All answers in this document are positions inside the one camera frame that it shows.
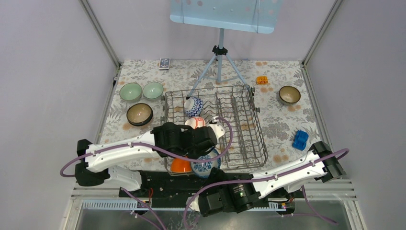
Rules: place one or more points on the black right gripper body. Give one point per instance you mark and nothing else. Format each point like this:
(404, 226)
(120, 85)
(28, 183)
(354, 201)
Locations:
(219, 177)

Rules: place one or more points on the white blue floral bowl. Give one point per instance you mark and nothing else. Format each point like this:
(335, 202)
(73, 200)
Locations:
(203, 169)

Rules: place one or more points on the light blue tripod stand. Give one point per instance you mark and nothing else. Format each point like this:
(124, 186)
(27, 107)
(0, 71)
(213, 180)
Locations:
(219, 51)

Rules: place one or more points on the blue white zigzag bowl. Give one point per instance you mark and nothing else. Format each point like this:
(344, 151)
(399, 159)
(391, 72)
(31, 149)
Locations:
(193, 106)

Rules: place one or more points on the grey wire dish rack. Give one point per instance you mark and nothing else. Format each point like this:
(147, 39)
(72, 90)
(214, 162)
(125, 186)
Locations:
(248, 150)

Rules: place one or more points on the small yellow orange toy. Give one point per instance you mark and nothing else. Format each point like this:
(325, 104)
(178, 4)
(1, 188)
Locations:
(262, 80)

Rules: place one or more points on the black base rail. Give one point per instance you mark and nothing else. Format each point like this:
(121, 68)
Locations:
(172, 192)

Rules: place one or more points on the pink speckled bowl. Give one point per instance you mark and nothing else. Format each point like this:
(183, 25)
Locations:
(139, 114)

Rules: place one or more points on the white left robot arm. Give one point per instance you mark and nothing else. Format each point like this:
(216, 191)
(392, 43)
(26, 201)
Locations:
(100, 163)

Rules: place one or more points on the white red patterned bowl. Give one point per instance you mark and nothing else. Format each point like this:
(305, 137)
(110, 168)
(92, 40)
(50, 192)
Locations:
(195, 122)

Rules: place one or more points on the blue plastic toy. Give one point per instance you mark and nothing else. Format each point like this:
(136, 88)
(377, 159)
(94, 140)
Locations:
(300, 140)

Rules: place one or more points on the pale green checkered bowl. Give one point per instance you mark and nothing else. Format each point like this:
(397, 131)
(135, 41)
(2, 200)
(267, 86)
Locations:
(153, 91)

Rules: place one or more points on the playing card box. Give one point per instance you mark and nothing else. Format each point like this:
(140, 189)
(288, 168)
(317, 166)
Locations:
(164, 63)

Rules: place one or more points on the orange bowl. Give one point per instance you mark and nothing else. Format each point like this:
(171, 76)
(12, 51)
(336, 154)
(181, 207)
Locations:
(180, 166)

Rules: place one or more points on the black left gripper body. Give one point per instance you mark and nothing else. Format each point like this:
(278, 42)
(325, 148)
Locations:
(194, 153)

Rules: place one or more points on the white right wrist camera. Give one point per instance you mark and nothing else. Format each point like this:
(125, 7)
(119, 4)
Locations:
(193, 203)

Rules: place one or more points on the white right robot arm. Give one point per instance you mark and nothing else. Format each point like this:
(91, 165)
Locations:
(319, 163)

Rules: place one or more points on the dark brown patterned bowl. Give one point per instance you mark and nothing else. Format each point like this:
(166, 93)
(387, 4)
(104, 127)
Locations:
(289, 95)

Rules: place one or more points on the light green bowl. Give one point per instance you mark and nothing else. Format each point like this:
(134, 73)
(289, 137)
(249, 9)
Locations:
(131, 92)

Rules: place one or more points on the light blue board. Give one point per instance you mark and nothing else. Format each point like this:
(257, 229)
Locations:
(256, 16)

